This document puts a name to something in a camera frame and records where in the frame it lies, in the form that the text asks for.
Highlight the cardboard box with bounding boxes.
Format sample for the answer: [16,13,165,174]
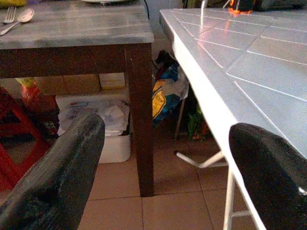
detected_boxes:
[35,74,101,96]

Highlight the silver spoon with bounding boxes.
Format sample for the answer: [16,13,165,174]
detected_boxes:
[0,8,35,36]

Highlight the white plate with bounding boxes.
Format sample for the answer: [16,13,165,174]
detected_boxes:
[81,0,135,4]

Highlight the green packaged goods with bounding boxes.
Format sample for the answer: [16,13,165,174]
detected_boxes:
[187,95,213,141]

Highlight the red bag with yellow top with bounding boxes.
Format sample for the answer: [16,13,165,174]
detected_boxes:
[15,77,58,113]

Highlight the yellow object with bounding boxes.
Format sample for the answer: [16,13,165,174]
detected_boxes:
[0,0,27,8]

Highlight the orange black tool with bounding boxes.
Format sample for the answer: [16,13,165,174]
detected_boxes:
[227,0,259,14]

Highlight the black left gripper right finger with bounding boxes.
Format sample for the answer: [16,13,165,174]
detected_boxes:
[228,123,307,230]

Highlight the white storage box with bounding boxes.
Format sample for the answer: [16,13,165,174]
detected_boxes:
[55,94,131,164]

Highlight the red plastic stool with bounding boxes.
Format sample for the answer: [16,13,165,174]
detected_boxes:
[0,86,50,192]

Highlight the white plastic folding table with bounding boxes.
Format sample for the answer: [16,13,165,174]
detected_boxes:
[159,8,307,230]

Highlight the black cable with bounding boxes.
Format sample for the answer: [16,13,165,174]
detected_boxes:
[142,0,151,20]

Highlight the dark wooden table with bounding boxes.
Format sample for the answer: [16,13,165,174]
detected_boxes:
[0,0,154,197]

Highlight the silver fork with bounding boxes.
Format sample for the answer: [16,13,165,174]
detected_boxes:
[3,6,17,24]

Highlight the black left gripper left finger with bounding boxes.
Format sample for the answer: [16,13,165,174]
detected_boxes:
[0,111,106,230]

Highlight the blue yellow plastic bag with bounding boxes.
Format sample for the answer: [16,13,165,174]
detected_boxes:
[152,64,190,127]

